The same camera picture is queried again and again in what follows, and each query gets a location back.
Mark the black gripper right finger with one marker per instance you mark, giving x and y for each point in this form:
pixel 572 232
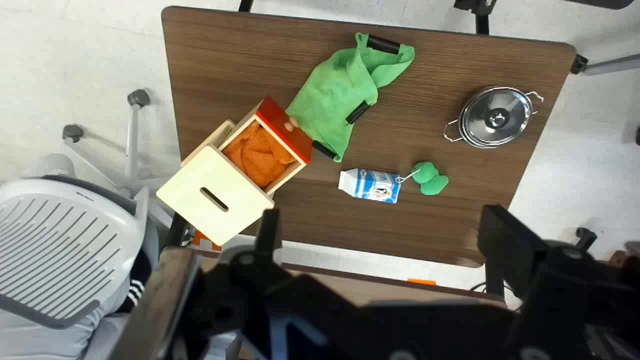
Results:
pixel 567 301

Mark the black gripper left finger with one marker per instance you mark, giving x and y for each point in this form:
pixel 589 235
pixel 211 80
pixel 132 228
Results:
pixel 266 292

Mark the blue and white milk carton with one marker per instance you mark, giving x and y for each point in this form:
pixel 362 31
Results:
pixel 371 184

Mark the brown wooden desk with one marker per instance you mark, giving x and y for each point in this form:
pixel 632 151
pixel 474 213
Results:
pixel 161 301

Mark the wooden box with red side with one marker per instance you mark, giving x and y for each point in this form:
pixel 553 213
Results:
pixel 212 197

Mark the orange stuffing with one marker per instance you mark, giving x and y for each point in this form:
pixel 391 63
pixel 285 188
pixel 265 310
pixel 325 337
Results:
pixel 260 157

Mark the green plush toy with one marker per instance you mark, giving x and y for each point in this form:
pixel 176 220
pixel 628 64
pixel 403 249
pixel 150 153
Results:
pixel 432 181

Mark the steel pot with lid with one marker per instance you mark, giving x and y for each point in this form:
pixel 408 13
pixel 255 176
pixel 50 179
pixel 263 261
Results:
pixel 494 116

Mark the green cloth bag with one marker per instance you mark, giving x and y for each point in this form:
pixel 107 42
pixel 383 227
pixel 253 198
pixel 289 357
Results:
pixel 332 92

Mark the grey mesh office chair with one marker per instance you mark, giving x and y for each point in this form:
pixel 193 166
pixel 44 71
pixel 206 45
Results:
pixel 60 241

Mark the black stand leg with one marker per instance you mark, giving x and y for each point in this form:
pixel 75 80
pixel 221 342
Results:
pixel 480 17

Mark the black metal table frame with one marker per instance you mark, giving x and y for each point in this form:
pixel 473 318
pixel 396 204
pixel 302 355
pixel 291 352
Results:
pixel 578 63

